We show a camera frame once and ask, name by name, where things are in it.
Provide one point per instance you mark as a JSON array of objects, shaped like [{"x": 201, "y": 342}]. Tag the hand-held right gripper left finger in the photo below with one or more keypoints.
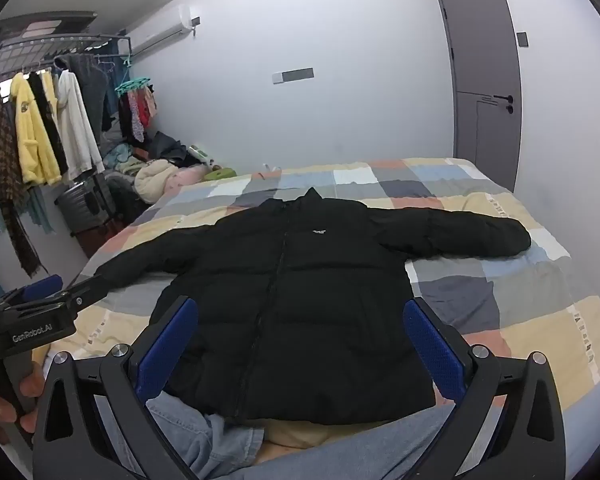
[{"x": 167, "y": 345}]

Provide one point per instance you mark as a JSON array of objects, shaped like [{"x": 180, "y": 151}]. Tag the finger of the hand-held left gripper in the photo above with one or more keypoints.
[
  {"x": 45, "y": 285},
  {"x": 87, "y": 290}
]

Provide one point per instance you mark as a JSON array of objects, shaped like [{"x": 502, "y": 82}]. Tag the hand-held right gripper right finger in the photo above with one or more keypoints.
[{"x": 432, "y": 350}]

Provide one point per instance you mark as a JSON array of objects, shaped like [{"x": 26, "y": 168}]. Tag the black puffer jacket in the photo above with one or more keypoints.
[{"x": 305, "y": 310}]

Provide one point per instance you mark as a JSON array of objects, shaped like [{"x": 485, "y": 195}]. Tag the black clothes pile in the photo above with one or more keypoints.
[{"x": 170, "y": 147}]

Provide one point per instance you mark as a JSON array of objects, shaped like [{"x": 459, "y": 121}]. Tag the small hanging clothes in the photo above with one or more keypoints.
[{"x": 137, "y": 110}]

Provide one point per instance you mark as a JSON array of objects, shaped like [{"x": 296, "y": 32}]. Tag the metal clothes rack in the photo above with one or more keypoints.
[{"x": 55, "y": 42}]

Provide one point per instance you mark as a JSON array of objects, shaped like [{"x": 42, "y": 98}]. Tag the person's left hand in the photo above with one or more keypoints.
[{"x": 5, "y": 405}]

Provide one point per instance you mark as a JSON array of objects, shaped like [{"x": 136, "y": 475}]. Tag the teal hanging cloth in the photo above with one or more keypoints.
[{"x": 40, "y": 210}]

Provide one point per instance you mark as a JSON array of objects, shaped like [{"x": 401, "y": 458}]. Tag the dark grey suitcase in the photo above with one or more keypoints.
[{"x": 82, "y": 205}]

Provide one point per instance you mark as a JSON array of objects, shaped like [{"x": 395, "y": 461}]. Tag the person's blue jeans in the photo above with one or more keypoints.
[{"x": 200, "y": 435}]

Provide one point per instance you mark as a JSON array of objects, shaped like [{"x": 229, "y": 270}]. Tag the checkered bed sheet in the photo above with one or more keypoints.
[{"x": 530, "y": 310}]

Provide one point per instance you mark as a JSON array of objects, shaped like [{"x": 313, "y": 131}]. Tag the brown houndstooth coat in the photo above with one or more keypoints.
[{"x": 7, "y": 170}]

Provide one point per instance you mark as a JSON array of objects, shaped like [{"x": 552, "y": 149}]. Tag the cream fleece garment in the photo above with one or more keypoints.
[{"x": 152, "y": 177}]

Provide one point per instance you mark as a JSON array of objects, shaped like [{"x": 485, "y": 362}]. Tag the pale green cloth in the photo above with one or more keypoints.
[{"x": 125, "y": 162}]

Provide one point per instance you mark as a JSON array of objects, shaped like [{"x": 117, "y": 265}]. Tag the pink pillow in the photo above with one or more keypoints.
[{"x": 187, "y": 175}]

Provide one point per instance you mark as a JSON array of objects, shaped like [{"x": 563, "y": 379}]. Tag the yellow fleece hoodie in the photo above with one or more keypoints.
[{"x": 27, "y": 130}]

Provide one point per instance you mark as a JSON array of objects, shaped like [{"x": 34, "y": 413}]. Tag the white hoodie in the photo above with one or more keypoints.
[{"x": 77, "y": 125}]

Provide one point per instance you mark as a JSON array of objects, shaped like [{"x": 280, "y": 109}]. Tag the black hanging garment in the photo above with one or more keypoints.
[{"x": 48, "y": 115}]

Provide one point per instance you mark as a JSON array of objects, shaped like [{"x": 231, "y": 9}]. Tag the green plush item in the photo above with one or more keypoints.
[{"x": 220, "y": 174}]

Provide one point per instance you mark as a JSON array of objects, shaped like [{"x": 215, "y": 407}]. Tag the white and green bottle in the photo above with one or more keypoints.
[{"x": 200, "y": 154}]

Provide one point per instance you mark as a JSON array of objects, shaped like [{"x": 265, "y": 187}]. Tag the dark grey hanging garment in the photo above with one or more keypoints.
[{"x": 92, "y": 90}]

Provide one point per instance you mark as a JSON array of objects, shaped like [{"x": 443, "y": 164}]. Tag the green clip hanger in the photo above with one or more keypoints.
[{"x": 132, "y": 85}]

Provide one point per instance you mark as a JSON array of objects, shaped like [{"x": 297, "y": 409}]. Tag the white air conditioner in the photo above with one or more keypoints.
[{"x": 162, "y": 27}]

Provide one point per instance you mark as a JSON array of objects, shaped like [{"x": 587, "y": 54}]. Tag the grey door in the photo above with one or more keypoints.
[{"x": 480, "y": 35}]

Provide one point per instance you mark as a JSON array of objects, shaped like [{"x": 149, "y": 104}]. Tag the white and grey wall panel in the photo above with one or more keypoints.
[{"x": 292, "y": 76}]

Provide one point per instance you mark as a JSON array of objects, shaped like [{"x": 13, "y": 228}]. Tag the grey wall switch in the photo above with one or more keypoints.
[{"x": 521, "y": 39}]

